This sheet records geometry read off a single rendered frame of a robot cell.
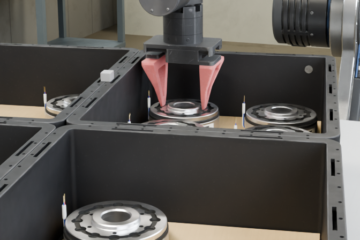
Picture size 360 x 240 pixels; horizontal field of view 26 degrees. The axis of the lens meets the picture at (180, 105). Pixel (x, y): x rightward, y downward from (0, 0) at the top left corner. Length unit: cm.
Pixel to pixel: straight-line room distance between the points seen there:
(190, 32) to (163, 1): 10
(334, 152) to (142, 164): 20
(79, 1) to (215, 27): 106
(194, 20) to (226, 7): 481
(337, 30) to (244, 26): 409
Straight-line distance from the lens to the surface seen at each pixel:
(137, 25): 618
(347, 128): 162
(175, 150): 82
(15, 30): 526
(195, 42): 110
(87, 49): 124
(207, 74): 110
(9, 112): 127
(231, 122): 119
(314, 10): 184
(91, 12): 624
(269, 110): 113
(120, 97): 105
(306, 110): 115
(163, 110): 114
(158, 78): 113
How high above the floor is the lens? 119
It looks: 16 degrees down
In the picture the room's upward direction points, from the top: straight up
